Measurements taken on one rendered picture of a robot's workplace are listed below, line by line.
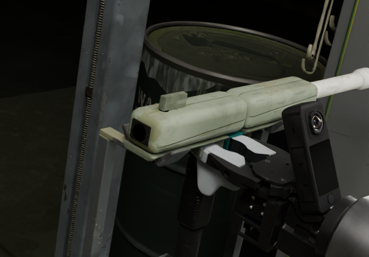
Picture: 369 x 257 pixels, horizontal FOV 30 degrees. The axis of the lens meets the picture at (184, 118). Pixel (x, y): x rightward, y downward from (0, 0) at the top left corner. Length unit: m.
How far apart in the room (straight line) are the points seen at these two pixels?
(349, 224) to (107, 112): 0.36
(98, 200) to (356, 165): 0.58
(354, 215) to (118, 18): 0.37
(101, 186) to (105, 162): 0.03
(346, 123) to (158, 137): 0.60
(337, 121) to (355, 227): 0.58
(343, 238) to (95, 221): 0.30
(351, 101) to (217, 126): 0.51
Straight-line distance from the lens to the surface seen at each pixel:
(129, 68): 0.90
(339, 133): 1.26
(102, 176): 0.80
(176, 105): 0.73
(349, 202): 0.72
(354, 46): 1.22
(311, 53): 1.30
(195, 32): 2.20
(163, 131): 0.70
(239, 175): 0.73
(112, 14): 0.86
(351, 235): 0.69
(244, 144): 0.80
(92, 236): 0.84
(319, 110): 0.72
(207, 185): 0.79
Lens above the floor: 1.40
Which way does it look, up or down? 21 degrees down
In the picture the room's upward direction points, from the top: 11 degrees clockwise
